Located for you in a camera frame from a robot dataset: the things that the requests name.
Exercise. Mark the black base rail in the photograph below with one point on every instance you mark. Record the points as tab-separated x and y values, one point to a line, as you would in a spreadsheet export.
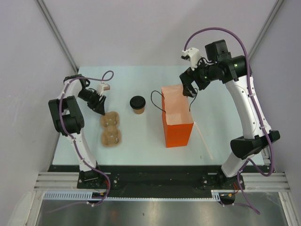
159	182

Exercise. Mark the white slotted cable duct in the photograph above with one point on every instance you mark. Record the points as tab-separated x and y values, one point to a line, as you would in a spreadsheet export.
92	196

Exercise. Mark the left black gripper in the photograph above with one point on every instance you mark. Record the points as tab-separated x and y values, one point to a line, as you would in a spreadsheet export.
100	108

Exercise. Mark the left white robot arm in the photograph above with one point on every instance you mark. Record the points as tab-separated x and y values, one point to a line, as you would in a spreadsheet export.
69	121

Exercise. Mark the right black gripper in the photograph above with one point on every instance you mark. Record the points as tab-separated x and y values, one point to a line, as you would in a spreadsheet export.
188	77

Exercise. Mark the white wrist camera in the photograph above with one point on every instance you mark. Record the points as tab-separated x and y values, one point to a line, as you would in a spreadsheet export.
101	87
192	55

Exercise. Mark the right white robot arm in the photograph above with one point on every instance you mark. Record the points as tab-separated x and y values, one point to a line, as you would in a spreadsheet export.
231	71

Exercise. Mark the right aluminium frame post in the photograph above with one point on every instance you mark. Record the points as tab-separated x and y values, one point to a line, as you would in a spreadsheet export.
260	16

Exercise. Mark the white wrapped straw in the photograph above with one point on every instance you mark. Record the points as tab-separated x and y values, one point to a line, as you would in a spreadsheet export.
206	146

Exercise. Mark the black plastic cup lid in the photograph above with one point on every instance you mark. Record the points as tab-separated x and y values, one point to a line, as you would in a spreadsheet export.
137	102

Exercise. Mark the brown pulp cup carrier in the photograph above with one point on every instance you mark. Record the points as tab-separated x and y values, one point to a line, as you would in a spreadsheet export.
111	135

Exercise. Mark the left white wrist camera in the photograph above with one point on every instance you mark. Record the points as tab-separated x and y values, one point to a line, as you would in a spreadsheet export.
101	87

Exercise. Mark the brown paper coffee cup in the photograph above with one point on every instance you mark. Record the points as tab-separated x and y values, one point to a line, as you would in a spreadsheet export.
138	111

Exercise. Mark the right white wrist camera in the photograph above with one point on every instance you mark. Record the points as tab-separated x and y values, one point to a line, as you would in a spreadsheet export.
192	55

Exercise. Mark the orange paper bag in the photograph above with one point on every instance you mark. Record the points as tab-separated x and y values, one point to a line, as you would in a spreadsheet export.
176	117

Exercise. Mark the aluminium frame post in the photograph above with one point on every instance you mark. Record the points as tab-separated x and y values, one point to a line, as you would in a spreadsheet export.
260	16
56	33

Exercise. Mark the left aluminium frame post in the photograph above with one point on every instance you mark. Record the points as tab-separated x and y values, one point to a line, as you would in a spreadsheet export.
56	33

